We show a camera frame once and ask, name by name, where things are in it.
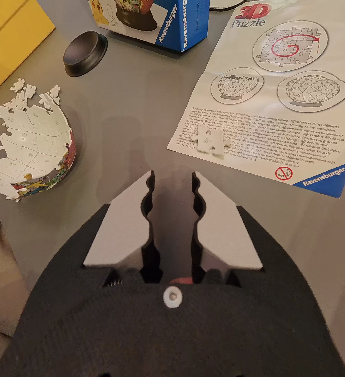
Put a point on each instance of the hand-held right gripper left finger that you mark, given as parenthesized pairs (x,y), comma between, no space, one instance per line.
(118,235)

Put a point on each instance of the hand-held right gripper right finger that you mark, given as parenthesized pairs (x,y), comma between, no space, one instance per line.
(225,235)

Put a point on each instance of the half-built puzzle ball shell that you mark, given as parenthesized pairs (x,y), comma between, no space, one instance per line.
(34,141)

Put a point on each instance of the yellow plastic bin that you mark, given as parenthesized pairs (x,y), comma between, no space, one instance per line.
(7,38)

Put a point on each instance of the blue puzzle box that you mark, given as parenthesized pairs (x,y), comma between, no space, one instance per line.
(187,23)

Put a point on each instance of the white instruction leaflet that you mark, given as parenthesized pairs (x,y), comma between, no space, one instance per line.
(284,117)

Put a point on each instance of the black round display stand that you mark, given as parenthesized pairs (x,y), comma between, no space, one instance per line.
(84,53)

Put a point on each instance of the white round coaster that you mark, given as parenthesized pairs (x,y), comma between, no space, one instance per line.
(225,3)

